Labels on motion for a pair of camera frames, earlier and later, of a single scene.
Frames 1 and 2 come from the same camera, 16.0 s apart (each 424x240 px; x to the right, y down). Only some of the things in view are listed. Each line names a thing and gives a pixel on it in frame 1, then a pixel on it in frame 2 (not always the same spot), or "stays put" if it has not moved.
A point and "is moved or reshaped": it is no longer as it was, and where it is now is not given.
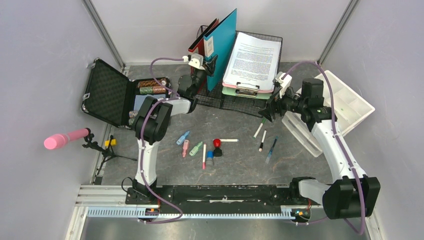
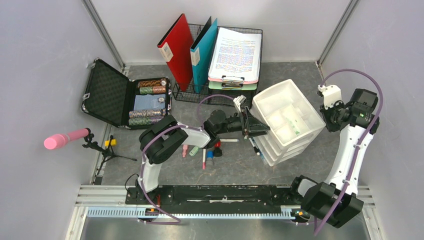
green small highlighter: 195,149 stays put
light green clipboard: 250,93 -> 220,85
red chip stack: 159,89 stays put
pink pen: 204,157 stays put
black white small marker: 262,140 -> 256,149
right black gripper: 268,111 -> 331,127
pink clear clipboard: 245,86 -> 236,79
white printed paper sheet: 253,62 is moved or reshaped
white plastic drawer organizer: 350,110 is moved or reshaped
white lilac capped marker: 229,140 stays put
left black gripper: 210,64 -> 253,126
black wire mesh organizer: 201,30 -> 261,40
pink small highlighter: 186,145 stays put
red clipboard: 199,44 -> 177,48
